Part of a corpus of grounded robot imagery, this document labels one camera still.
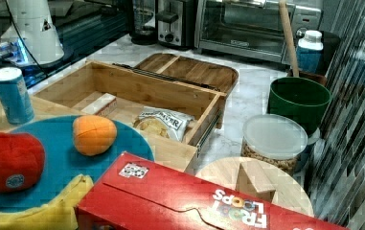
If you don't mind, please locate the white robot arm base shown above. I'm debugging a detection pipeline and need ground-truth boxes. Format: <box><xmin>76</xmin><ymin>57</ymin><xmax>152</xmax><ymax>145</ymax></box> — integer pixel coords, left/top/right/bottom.
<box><xmin>1</xmin><ymin>0</ymin><xmax>64</xmax><ymax>66</ymax></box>

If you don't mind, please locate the open wooden drawer box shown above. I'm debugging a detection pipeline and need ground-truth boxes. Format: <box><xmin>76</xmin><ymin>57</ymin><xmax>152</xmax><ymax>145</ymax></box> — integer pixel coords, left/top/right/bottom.
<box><xmin>31</xmin><ymin>61</ymin><xmax>226</xmax><ymax>174</ymax></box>

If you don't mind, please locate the white chips bag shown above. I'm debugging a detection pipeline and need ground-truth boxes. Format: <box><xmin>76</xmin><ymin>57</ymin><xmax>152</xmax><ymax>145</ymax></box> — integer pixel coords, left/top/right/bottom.
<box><xmin>133</xmin><ymin>106</ymin><xmax>194</xmax><ymax>142</ymax></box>

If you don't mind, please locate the wooden tray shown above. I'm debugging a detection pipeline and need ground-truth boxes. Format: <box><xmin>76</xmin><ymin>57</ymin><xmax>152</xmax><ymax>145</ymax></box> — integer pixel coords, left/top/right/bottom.
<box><xmin>136</xmin><ymin>53</ymin><xmax>239</xmax><ymax>94</ymax></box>

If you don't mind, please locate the orange plush fruit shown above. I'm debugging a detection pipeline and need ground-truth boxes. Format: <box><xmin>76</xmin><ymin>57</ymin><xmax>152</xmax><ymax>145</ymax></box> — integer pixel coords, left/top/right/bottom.
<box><xmin>73</xmin><ymin>115</ymin><xmax>118</xmax><ymax>156</ymax></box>

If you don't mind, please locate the red Froot Loops box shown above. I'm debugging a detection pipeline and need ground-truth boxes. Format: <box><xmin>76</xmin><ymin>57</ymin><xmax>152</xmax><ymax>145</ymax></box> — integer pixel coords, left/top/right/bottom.
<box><xmin>76</xmin><ymin>152</ymin><xmax>349</xmax><ymax>230</ymax></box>

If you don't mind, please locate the clear jar with lid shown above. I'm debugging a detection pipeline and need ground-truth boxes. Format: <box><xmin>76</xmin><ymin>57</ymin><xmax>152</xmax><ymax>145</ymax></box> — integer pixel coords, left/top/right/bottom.
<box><xmin>240</xmin><ymin>114</ymin><xmax>308</xmax><ymax>175</ymax></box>

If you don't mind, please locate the wooden block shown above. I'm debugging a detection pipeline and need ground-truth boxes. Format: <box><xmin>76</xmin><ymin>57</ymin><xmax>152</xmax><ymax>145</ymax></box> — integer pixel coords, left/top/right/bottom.
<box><xmin>236</xmin><ymin>161</ymin><xmax>276</xmax><ymax>202</ymax></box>

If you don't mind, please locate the silver toaster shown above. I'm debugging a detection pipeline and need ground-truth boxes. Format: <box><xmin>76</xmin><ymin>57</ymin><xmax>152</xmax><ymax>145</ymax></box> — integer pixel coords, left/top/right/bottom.
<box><xmin>155</xmin><ymin>0</ymin><xmax>197</xmax><ymax>50</ymax></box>

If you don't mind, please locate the silver toaster oven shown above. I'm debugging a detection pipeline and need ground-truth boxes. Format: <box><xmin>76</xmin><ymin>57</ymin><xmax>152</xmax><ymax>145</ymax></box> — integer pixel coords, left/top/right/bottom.
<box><xmin>194</xmin><ymin>0</ymin><xmax>322</xmax><ymax>66</ymax></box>

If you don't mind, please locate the green bucket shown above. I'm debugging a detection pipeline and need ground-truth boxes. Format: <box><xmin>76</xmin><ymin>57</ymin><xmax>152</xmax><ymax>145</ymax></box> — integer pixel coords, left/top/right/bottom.
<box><xmin>267</xmin><ymin>77</ymin><xmax>331</xmax><ymax>135</ymax></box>

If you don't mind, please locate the teal round plate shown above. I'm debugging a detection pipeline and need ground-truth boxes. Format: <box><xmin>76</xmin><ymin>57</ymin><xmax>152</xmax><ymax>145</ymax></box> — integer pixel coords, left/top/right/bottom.
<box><xmin>0</xmin><ymin>116</ymin><xmax>153</xmax><ymax>213</ymax></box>

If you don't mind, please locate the round wooden board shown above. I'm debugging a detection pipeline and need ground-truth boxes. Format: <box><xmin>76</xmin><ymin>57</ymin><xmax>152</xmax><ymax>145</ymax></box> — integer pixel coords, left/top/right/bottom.
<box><xmin>196</xmin><ymin>157</ymin><xmax>314</xmax><ymax>217</ymax></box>

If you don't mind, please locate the blue bottle white cap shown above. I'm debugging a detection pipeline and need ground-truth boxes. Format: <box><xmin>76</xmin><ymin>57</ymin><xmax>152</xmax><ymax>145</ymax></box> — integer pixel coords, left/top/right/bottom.
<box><xmin>296</xmin><ymin>30</ymin><xmax>324</xmax><ymax>73</ymax></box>

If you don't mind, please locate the wooden rolling pin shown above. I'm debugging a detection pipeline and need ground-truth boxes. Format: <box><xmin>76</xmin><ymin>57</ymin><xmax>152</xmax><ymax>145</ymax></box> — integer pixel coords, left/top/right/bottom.
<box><xmin>279</xmin><ymin>0</ymin><xmax>299</xmax><ymax>77</ymax></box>

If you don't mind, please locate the yellow plush banana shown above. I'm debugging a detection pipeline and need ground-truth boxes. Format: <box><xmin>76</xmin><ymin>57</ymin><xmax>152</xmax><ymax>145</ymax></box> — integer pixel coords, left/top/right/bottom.
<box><xmin>0</xmin><ymin>174</ymin><xmax>94</xmax><ymax>230</ymax></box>

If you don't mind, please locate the blue cylindrical can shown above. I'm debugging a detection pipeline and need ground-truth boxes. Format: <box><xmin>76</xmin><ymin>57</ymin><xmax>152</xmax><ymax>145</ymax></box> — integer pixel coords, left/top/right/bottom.
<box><xmin>0</xmin><ymin>67</ymin><xmax>34</xmax><ymax>125</ymax></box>

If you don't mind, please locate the red plush apple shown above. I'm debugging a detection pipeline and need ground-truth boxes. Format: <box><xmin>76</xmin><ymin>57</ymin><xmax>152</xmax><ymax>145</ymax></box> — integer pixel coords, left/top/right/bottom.
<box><xmin>0</xmin><ymin>132</ymin><xmax>45</xmax><ymax>193</ymax></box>

